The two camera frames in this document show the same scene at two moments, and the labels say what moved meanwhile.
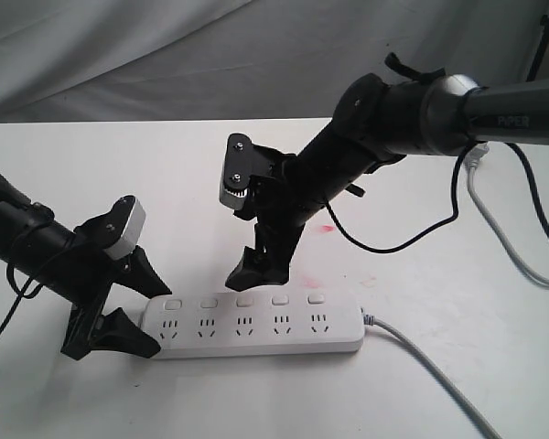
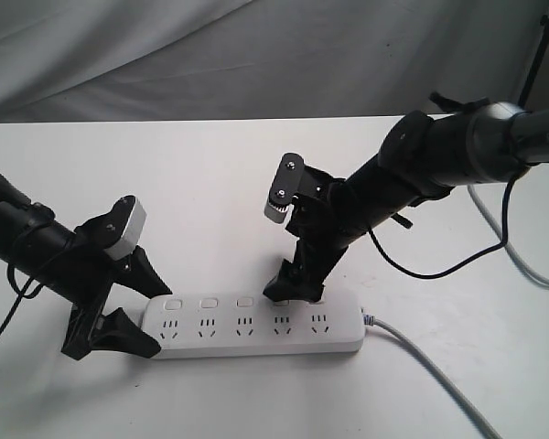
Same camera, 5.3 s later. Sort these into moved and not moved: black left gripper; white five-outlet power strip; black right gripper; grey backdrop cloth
Moved: black right gripper
Not moved: grey backdrop cloth; black left gripper; white five-outlet power strip
